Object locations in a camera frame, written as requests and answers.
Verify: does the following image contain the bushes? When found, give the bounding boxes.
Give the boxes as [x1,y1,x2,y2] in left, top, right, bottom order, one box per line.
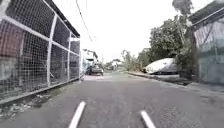
[120,49,141,73]

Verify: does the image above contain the dark car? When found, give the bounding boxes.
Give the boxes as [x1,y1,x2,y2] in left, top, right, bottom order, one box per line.
[85,64,105,77]

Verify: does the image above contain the white building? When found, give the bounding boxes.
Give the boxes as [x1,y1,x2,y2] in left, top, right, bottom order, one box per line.
[80,48,100,73]

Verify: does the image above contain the grey asphalt road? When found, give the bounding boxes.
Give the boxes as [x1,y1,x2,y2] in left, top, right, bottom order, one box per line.
[0,70,224,128]

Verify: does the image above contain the car under pale cover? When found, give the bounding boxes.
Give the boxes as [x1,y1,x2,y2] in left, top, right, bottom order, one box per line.
[143,57,181,76]

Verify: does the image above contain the grey pavement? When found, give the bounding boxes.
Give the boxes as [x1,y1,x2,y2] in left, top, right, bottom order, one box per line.
[124,70,224,96]

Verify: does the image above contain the trees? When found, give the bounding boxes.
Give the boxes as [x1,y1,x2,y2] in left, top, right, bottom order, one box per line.
[138,0,198,81]

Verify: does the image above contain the robot's own part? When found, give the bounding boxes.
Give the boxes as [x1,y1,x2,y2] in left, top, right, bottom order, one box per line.
[68,101,87,128]
[139,110,157,128]

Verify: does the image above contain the dirt strip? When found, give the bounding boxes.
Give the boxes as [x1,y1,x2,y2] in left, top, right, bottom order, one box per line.
[0,79,83,121]

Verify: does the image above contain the grey-green building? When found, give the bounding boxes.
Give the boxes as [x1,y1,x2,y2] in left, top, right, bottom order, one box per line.
[188,0,224,86]

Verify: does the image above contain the overhead wires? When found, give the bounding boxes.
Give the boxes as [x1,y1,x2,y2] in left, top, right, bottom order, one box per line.
[75,0,98,43]

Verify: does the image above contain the wire mesh fence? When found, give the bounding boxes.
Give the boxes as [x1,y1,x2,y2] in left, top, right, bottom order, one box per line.
[0,0,82,106]

